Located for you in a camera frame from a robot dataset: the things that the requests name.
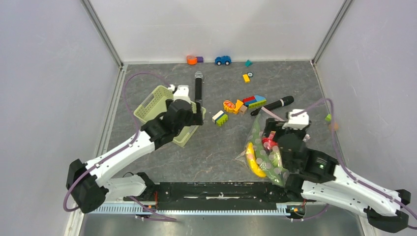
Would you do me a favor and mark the white blue green brick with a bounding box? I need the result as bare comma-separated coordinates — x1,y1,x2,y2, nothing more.
212,111,229,126

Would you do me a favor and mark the red tomato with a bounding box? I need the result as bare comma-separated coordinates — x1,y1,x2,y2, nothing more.
262,137,277,151

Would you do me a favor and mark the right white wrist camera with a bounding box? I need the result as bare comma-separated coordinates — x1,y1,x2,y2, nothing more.
282,109,310,130

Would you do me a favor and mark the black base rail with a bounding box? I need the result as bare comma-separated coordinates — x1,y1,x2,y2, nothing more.
136,181,305,211

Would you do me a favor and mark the multicolour brick stack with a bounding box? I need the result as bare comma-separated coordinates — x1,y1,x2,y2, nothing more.
243,95,267,109

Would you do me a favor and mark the yellow banana bunch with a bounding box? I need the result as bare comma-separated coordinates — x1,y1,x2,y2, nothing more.
245,142,267,178

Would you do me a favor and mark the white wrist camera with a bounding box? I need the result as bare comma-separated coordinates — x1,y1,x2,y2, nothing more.
282,109,310,130
168,85,191,104

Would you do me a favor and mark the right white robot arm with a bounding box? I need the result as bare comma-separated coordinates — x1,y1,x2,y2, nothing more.
261,118,411,233

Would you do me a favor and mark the long green cucumber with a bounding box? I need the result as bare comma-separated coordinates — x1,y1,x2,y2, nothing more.
247,118,288,187

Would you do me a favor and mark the orange cartoon figure block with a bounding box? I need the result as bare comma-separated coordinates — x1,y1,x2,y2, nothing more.
223,100,235,113

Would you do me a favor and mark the green cabbage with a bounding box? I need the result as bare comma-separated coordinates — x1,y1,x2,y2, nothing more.
270,146,282,168

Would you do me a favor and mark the blue toy car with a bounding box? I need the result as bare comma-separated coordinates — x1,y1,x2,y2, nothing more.
214,56,232,65

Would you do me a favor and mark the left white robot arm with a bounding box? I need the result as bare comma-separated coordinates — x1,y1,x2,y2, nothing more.
63,99,203,213

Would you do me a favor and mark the upright black microphone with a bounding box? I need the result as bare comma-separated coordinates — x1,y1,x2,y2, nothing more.
194,71,203,104

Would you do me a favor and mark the teal block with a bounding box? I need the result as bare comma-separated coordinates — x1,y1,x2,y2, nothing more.
245,59,253,67

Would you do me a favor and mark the purple block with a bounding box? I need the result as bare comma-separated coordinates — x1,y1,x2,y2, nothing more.
196,56,204,63

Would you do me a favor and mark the light green plastic basket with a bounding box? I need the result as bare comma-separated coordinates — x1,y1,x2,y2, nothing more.
134,86,206,149

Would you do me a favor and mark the orange brick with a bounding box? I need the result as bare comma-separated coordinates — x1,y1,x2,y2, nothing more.
233,99,244,114

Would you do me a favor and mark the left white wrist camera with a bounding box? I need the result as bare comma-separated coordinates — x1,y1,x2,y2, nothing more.
168,85,191,104

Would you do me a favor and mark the yellow brick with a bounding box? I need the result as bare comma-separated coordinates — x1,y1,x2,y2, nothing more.
242,74,250,83

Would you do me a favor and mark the slanted black microphone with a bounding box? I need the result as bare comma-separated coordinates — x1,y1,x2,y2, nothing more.
263,96,294,111

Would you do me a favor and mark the clear polka dot zip bag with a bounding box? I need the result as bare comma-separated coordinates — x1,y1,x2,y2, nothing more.
235,108,289,187

